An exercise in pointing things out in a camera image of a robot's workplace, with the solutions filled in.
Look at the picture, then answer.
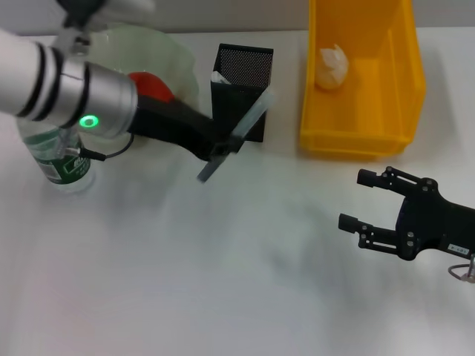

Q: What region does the grey pen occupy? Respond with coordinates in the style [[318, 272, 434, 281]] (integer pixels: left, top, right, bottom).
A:
[[196, 90, 276, 183]]

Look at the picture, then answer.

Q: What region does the right gripper cable with plugs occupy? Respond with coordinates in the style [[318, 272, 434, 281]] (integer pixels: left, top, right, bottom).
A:
[[448, 254, 475, 285]]

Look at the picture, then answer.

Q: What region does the yellow plastic bin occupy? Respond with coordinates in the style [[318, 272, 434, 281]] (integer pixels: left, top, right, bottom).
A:
[[296, 0, 427, 162]]

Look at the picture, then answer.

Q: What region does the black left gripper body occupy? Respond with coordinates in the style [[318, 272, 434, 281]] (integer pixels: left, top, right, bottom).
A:
[[128, 92, 223, 162]]

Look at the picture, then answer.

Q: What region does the left gripper cable with plugs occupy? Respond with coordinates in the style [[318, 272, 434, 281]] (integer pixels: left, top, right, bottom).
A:
[[57, 131, 135, 163]]

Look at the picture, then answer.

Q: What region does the white paper ball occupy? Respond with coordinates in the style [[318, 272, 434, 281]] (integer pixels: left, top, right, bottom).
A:
[[314, 43, 350, 91]]

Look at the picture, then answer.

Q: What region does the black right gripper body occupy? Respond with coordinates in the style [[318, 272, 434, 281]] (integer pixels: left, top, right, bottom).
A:
[[396, 177, 475, 263]]

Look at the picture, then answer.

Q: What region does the pale green wavy glass plate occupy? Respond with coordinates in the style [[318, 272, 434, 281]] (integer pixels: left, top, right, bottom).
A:
[[87, 22, 201, 148]]

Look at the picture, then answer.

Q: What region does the black mesh pen holder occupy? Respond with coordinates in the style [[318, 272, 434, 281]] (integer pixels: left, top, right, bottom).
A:
[[210, 43, 275, 144]]

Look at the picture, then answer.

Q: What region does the gripper cable with plugs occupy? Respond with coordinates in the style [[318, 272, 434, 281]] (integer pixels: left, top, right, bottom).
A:
[[448, 254, 475, 285], [57, 131, 135, 163]]

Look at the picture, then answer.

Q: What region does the clear green-label water bottle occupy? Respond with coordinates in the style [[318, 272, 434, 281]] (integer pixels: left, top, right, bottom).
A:
[[20, 124, 94, 194]]

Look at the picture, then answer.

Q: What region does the red pear-shaped fruit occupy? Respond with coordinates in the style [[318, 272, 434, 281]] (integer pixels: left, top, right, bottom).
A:
[[128, 71, 176, 103]]

